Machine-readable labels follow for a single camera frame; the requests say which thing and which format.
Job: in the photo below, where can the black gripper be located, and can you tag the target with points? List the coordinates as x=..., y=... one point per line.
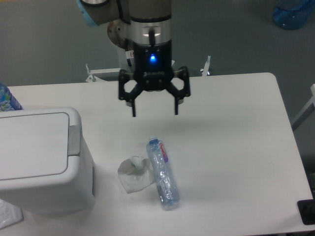
x=153, y=72

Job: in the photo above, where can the white push-lid trash can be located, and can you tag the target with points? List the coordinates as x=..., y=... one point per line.
x=45, y=164

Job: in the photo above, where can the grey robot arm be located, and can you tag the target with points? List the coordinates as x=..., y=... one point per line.
x=143, y=27

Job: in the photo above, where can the crumpled white tissue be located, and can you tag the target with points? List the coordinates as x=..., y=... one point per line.
x=135, y=174

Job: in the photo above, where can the crushed clear plastic bottle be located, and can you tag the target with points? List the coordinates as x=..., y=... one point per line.
x=163, y=176

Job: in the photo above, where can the blue labelled bottle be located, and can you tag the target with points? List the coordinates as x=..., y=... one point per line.
x=7, y=101

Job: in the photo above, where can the blue water jug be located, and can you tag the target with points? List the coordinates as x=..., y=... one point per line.
x=292, y=14

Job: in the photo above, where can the black device at edge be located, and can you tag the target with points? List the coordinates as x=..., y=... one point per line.
x=307, y=211

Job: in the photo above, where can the white frame at right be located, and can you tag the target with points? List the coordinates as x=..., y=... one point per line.
x=305, y=111

